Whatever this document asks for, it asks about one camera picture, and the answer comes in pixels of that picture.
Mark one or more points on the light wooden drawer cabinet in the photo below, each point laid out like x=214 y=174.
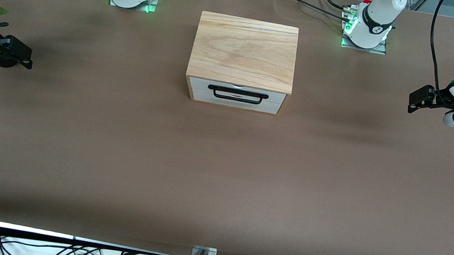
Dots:
x=243 y=51

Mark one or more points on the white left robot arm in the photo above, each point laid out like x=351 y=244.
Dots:
x=376 y=19

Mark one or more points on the wooden drawer white front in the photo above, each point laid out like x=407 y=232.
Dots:
x=197 y=84

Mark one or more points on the brown table cover sheet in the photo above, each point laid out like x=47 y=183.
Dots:
x=115 y=151

